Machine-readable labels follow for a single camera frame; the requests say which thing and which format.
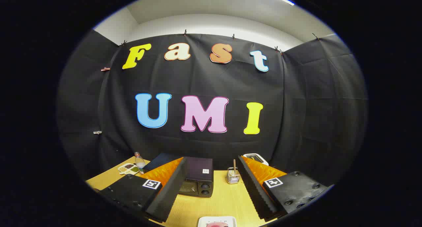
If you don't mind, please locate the white square plate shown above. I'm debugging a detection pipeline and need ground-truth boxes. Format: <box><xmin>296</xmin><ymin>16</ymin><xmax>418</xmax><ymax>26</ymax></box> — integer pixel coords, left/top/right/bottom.
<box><xmin>198</xmin><ymin>216</ymin><xmax>237</xmax><ymax>227</ymax></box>

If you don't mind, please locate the white bread toaster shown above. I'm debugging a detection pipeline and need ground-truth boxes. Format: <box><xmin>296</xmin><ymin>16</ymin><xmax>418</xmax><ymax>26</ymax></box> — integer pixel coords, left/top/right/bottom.
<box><xmin>243</xmin><ymin>153</ymin><xmax>269</xmax><ymax>166</ymax></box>

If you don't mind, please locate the black toaster oven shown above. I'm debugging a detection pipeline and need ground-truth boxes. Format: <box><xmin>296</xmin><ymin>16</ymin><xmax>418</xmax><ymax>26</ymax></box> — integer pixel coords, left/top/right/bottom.
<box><xmin>142</xmin><ymin>153</ymin><xmax>214</xmax><ymax>198</ymax></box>

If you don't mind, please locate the white divided snack tray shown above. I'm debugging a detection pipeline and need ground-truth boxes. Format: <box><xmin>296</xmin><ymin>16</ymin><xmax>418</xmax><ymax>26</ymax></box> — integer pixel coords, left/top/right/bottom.
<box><xmin>118</xmin><ymin>163</ymin><xmax>140</xmax><ymax>175</ymax></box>

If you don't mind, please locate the black backdrop cloth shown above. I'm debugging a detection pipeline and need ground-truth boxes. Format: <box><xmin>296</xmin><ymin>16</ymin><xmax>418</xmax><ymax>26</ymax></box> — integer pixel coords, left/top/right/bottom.
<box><xmin>57</xmin><ymin>30</ymin><xmax>368</xmax><ymax>188</ymax></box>

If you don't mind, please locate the metal wire basket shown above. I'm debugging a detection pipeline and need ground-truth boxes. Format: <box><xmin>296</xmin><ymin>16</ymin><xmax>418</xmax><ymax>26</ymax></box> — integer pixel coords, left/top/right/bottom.
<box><xmin>226</xmin><ymin>168</ymin><xmax>241</xmax><ymax>184</ymax></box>

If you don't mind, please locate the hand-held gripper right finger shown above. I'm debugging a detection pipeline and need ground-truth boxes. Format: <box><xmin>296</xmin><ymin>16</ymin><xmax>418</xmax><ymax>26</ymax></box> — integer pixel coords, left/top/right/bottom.
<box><xmin>237</xmin><ymin>155</ymin><xmax>328</xmax><ymax>221</ymax></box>

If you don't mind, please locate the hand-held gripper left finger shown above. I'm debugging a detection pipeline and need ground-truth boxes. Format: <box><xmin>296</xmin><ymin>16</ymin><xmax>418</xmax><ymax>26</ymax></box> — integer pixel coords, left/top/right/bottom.
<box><xmin>99</xmin><ymin>157</ymin><xmax>188</xmax><ymax>223</ymax></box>

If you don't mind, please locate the clear plastic water bottle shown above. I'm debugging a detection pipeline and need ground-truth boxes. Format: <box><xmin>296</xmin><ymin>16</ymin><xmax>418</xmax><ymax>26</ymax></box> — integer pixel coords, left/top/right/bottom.
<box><xmin>134</xmin><ymin>152</ymin><xmax>146</xmax><ymax>174</ymax></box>

